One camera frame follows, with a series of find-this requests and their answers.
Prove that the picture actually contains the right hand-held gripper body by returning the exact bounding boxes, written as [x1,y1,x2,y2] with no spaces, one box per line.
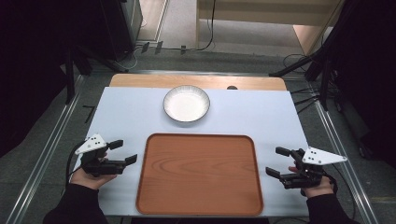
[279,146,348,190]

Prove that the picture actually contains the white table cover sheet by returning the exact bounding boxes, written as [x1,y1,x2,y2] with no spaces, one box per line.
[74,86,310,218]

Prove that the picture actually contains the metal floor rail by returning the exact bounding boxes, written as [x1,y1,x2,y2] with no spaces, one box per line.
[306,78,380,224]
[5,74,86,224]

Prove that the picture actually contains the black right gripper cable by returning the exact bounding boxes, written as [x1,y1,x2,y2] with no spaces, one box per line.
[322,162,358,220]

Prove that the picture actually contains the white round plate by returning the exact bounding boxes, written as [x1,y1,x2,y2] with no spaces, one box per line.
[163,84,211,123]

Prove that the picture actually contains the light wooden table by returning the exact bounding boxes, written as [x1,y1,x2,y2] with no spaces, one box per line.
[108,73,288,91]

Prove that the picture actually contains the black floor cable bundle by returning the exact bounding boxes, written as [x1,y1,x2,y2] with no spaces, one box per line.
[282,53,323,115]

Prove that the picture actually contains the black metal stand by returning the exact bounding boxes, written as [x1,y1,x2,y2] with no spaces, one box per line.
[64,43,129,105]
[268,46,337,112]

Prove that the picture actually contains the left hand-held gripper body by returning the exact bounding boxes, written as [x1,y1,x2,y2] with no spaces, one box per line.
[74,133,127,178]

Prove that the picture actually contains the person's right hand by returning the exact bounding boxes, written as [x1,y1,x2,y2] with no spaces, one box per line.
[288,161,335,200]

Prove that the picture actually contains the person's left hand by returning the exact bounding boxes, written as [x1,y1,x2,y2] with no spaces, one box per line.
[70,150,119,191]

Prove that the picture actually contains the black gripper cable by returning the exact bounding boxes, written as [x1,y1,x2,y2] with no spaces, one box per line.
[64,148,88,191]
[322,162,358,220]

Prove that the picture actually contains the brown wooden tray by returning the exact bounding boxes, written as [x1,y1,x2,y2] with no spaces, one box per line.
[135,133,265,217]

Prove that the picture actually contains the light wooden shelf unit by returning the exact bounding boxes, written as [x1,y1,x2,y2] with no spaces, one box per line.
[195,0,345,56]

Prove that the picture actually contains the black cabinet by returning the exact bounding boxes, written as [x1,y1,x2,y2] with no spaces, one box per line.
[98,0,144,63]

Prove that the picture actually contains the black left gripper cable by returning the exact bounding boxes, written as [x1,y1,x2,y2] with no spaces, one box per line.
[64,148,88,191]

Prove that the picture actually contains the black hanging cable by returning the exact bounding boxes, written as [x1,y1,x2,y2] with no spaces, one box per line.
[174,0,218,52]

